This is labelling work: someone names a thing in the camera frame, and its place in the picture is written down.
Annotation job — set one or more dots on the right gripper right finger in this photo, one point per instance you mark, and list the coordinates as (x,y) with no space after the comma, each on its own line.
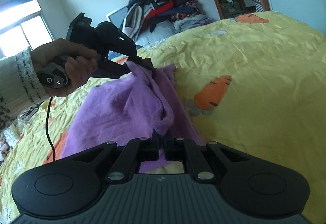
(187,152)

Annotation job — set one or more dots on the yellow carrot print quilt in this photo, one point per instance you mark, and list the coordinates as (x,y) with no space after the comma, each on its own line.
(255,93)

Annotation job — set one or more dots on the person left hand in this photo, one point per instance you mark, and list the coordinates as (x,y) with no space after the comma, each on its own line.
(79,66)

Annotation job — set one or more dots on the white knit sleeve forearm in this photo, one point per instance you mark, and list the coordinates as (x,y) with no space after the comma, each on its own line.
(20,87)

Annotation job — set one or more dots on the pile of dark clothes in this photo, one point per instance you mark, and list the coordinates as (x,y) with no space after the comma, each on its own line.
(148,14)

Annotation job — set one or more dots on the grey blue quilted blanket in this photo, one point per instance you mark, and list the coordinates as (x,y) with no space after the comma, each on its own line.
(156,31)

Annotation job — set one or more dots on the grey monitor screen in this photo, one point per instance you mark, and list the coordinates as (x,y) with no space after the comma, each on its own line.
(116,17)

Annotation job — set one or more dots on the window with grey frame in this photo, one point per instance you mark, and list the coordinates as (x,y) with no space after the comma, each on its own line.
(23,26)

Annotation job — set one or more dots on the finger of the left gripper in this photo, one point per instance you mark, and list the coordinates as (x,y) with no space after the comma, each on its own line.
(143,62)
(109,69)

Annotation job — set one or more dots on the purple knit sweater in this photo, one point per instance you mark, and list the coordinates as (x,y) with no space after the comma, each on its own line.
(131,107)

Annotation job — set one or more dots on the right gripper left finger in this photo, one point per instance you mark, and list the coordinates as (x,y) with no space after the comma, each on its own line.
(134,153)

